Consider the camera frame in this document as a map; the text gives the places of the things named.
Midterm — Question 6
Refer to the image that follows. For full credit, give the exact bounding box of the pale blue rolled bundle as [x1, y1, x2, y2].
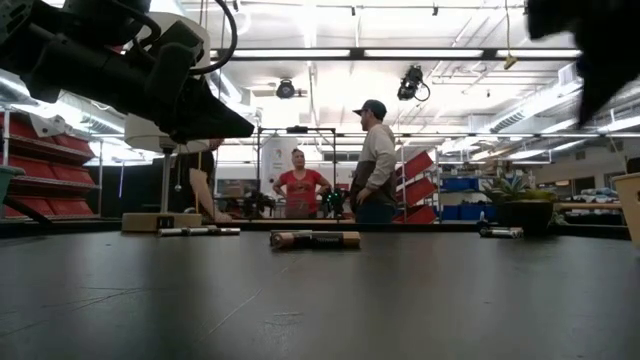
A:
[572, 187, 621, 204]

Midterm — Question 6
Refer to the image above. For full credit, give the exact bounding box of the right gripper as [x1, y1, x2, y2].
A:
[526, 0, 640, 127]

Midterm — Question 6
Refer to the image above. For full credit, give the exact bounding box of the black diagonal frame strut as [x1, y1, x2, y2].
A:
[0, 193, 52, 227]

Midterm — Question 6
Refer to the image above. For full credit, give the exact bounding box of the black ceiling light rail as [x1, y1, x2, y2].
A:
[209, 46, 584, 62]

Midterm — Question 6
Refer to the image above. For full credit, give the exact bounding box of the blue bin shelf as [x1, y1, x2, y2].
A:
[438, 175, 484, 222]

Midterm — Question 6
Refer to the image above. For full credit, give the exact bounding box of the black metal frame stand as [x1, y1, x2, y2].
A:
[256, 125, 338, 221]

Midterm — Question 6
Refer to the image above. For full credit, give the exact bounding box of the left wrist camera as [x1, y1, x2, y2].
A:
[148, 18, 207, 67]

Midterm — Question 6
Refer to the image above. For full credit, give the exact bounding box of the round black ceiling spotlight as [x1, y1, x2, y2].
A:
[274, 78, 299, 100]

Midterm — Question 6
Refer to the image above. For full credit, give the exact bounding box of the white banner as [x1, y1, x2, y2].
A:
[260, 137, 300, 197]

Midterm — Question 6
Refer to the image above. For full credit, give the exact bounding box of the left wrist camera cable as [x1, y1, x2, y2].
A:
[188, 0, 239, 77]

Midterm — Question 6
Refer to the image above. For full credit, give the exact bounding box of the potted succulent plant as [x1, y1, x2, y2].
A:
[480, 171, 560, 236]

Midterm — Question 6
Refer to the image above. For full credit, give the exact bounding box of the red bin shelving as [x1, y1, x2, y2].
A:
[0, 110, 101, 221]

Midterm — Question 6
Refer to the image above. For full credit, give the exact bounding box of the background wooden table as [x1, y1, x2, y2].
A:
[214, 217, 360, 225]

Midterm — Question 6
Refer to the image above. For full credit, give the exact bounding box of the yellow plastic bin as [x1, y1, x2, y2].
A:
[610, 172, 640, 250]

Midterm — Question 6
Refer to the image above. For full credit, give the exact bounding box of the black ceiling camera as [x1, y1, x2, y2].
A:
[396, 64, 431, 103]

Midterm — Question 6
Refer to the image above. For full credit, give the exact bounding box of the white shade wooden base lamp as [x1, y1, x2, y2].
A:
[121, 10, 212, 234]

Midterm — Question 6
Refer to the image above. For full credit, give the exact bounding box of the tilted red bin rack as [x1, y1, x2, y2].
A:
[392, 149, 440, 225]

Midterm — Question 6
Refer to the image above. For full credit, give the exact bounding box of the person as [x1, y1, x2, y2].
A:
[348, 98, 400, 225]
[272, 147, 333, 220]
[168, 138, 234, 224]

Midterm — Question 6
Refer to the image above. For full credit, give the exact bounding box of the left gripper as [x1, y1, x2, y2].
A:
[24, 33, 256, 145]

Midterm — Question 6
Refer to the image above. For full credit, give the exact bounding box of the wooden workbench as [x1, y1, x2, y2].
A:
[552, 199, 626, 214]

